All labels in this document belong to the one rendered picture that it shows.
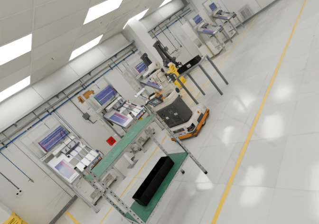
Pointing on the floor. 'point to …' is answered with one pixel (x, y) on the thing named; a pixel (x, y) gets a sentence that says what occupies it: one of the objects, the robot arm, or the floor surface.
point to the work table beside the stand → (205, 74)
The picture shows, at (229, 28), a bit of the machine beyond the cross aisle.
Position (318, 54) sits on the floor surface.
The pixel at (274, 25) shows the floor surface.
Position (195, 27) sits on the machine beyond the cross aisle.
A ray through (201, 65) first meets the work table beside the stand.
